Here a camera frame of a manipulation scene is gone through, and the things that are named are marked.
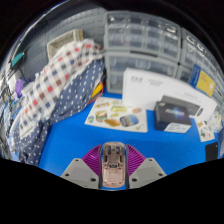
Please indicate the purple object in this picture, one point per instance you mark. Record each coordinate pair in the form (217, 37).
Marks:
(21, 87)

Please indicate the red blue checkered cloth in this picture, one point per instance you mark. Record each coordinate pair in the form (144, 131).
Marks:
(56, 83)

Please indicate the teal object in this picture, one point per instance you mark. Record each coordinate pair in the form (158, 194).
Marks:
(18, 59)

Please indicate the white wicker basket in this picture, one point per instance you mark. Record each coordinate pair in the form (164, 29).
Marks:
(63, 41)

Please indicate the long white keyboard box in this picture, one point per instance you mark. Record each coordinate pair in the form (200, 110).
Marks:
(146, 86)

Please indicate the small dark blue box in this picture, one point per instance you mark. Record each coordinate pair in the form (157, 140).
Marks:
(170, 116)

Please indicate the small yellow object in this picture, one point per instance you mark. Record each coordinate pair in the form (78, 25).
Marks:
(97, 90)

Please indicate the food picture sticker sheet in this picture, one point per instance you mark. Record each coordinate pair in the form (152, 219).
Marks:
(116, 115)

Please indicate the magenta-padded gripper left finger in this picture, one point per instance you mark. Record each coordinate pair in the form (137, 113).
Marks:
(80, 171)

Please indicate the pink transparent computer mouse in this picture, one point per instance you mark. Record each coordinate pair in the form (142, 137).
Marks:
(113, 166)

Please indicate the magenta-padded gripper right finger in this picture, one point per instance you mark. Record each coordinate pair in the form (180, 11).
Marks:
(148, 171)

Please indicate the yellow and blue box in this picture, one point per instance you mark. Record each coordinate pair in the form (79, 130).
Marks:
(204, 81)

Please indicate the black mouse pad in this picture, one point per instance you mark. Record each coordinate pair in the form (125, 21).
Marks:
(211, 151)

